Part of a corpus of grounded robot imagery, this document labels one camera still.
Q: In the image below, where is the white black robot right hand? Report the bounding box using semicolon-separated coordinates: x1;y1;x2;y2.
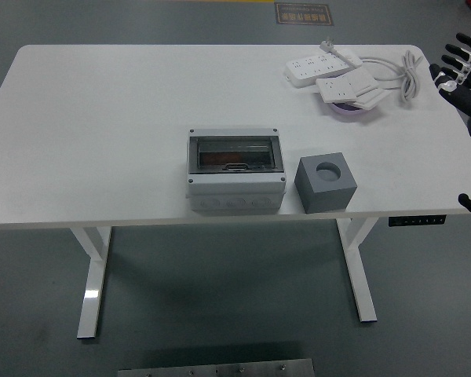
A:
429;32;471;164

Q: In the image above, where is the purple round dish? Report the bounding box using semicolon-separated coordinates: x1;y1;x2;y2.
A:
329;100;372;118

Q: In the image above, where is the grey block with round hole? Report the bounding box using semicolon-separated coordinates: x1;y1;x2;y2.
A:
294;152;357;215

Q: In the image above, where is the white table leg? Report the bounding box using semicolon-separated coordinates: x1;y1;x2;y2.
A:
70;226;113;339
335;218;378;324

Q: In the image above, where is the transparent hinged box lid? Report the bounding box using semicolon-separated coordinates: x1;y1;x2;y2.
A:
190;135;282;174

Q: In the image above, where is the long white power strip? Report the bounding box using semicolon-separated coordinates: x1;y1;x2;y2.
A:
284;53;358;88

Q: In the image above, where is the grey plastic enclosure box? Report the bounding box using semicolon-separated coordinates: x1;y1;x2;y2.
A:
186;126;287;213

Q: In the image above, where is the white three-prong plug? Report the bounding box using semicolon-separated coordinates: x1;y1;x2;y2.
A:
319;36;341;54

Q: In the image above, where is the dark floor sign yellow text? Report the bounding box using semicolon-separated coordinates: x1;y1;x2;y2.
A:
274;2;334;27

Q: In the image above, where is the white power cord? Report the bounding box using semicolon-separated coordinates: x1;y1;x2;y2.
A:
335;46;424;106

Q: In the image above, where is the white wall socket panel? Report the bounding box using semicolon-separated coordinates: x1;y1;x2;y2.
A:
315;67;380;104

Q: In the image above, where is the orange cylindrical battery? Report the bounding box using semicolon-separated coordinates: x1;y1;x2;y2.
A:
201;152;240;166

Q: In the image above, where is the black table control panel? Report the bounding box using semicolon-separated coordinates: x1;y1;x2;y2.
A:
389;214;447;228

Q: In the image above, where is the white switch panel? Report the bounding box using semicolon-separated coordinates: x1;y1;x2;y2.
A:
351;86;392;111

